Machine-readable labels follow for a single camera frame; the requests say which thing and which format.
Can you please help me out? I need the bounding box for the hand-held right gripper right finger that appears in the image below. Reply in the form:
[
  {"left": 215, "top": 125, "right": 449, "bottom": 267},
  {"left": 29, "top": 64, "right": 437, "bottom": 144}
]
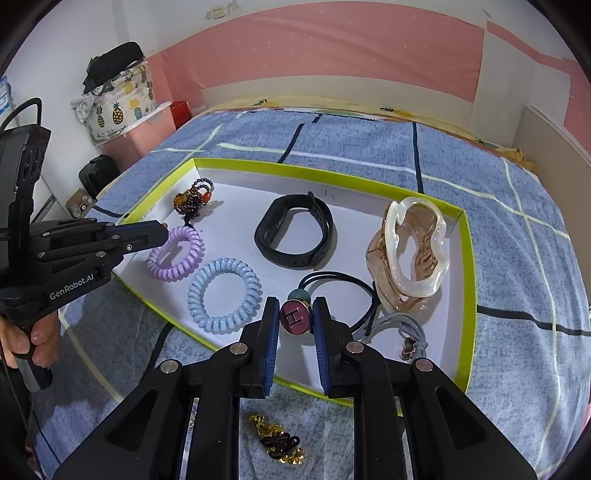
[{"left": 313, "top": 295, "right": 539, "bottom": 480}]

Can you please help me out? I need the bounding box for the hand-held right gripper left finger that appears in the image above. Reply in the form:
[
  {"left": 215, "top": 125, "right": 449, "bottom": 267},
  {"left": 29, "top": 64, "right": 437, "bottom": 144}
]
[{"left": 53, "top": 295, "right": 282, "bottom": 480}]

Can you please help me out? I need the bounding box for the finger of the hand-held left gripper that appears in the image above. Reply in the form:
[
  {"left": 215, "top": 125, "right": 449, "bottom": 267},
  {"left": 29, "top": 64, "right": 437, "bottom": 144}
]
[
  {"left": 34, "top": 242, "right": 137, "bottom": 278},
  {"left": 28, "top": 218, "right": 171, "bottom": 254}
]

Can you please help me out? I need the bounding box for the black hair tie pink charm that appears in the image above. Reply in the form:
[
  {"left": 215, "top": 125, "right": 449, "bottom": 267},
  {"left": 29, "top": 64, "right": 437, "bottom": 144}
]
[{"left": 280, "top": 270, "right": 382, "bottom": 342}]

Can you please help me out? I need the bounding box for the purple spiral hair tie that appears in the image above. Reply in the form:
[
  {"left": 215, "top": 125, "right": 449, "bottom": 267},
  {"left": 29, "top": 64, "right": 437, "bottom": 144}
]
[{"left": 146, "top": 226, "right": 205, "bottom": 283}]

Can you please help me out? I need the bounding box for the light blue spiral hair tie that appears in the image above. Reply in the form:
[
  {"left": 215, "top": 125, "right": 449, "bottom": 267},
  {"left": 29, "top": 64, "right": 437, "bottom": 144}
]
[{"left": 187, "top": 257, "right": 263, "bottom": 334}]

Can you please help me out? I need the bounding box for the dark red beaded bracelet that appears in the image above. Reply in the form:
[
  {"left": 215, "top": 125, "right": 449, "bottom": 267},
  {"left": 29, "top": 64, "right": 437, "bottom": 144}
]
[{"left": 172, "top": 178, "right": 217, "bottom": 227}]

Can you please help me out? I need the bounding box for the grey elastic hair tie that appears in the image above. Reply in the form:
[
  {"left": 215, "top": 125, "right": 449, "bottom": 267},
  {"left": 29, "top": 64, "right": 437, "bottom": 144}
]
[{"left": 369, "top": 313, "right": 428, "bottom": 361}]

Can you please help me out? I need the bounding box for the black wristband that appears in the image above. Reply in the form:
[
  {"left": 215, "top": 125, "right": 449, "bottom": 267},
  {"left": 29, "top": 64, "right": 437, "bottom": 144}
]
[{"left": 254, "top": 191, "right": 334, "bottom": 271}]

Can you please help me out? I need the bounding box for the beige hair claw clip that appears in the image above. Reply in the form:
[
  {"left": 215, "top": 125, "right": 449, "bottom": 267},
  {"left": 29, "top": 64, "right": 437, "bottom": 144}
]
[{"left": 366, "top": 196, "right": 451, "bottom": 315}]

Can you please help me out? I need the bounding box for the yellow-green cardboard box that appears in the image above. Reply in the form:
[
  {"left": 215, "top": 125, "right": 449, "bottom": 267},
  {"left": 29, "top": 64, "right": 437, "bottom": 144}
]
[{"left": 113, "top": 158, "right": 478, "bottom": 408}]

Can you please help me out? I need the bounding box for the person's left hand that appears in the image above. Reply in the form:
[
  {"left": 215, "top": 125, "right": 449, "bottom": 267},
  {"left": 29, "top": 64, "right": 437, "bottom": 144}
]
[{"left": 0, "top": 309, "right": 63, "bottom": 370}]

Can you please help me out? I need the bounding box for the cardboard box with bottles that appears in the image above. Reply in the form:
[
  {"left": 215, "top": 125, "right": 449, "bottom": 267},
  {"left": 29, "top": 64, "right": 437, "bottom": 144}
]
[{"left": 66, "top": 188, "right": 99, "bottom": 219}]

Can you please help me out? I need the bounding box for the black suitcase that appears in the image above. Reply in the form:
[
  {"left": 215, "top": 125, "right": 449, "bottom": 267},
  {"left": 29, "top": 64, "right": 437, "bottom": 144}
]
[{"left": 78, "top": 154, "right": 122, "bottom": 200}]

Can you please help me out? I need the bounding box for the pink storage box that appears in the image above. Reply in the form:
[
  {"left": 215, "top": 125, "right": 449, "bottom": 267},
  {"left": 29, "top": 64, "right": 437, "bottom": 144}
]
[{"left": 98, "top": 102, "right": 175, "bottom": 168}]

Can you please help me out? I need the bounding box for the pineapple print fabric bag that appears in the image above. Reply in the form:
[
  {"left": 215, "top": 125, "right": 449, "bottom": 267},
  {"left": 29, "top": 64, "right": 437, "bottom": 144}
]
[{"left": 70, "top": 61, "right": 161, "bottom": 145}]

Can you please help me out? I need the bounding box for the red box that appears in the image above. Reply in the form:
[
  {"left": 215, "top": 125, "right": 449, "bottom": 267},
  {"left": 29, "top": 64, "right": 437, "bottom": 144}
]
[{"left": 169, "top": 100, "right": 194, "bottom": 131}]

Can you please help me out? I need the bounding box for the black bag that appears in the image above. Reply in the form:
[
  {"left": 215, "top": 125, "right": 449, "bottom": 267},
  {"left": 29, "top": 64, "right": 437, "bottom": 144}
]
[{"left": 82, "top": 41, "right": 147, "bottom": 95}]

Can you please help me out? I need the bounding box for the blue plaid blanket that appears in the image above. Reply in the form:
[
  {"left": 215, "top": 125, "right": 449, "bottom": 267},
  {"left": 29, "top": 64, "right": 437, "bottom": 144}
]
[{"left": 28, "top": 108, "right": 591, "bottom": 480}]

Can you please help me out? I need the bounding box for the beige wooden headboard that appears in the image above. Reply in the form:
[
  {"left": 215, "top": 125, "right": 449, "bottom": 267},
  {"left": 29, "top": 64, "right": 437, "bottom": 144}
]
[{"left": 513, "top": 104, "right": 591, "bottom": 188}]

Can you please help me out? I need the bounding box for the gold chain black hair tie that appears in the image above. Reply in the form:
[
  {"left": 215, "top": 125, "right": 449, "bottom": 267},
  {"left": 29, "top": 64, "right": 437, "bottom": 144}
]
[{"left": 248, "top": 414, "right": 308, "bottom": 466}]

